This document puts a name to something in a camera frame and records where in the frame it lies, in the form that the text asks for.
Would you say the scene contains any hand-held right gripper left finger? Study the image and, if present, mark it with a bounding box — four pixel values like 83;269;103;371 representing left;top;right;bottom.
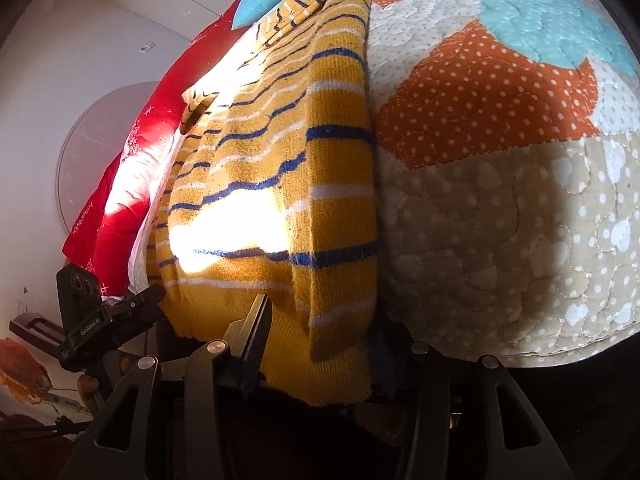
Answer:
65;292;274;480

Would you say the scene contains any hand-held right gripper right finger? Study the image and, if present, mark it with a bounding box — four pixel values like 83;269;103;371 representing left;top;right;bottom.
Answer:
399;340;576;480

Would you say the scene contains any red floral pillow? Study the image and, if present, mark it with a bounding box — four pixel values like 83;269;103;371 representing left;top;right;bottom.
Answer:
62;0;251;298

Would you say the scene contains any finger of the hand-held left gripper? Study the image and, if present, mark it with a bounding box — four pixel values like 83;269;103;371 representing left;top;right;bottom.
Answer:
102;285;167;335

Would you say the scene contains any dark wooden object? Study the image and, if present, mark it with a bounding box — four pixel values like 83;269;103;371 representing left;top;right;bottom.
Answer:
9;314;67;347

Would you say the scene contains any orange cloth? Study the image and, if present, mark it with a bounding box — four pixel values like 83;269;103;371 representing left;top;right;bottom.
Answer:
0;337;52;405

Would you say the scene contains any white round headboard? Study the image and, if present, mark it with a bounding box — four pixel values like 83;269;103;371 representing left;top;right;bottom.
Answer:
55;82;161;236

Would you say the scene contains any patchwork dotted quilt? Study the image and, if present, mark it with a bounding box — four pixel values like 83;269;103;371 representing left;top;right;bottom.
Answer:
360;0;640;361

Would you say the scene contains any yellow striped knit sweater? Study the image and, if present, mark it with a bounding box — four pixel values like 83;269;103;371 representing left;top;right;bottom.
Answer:
145;0;383;408

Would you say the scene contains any white bed sheet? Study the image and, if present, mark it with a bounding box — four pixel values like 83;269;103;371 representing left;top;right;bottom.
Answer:
129;235;153;297

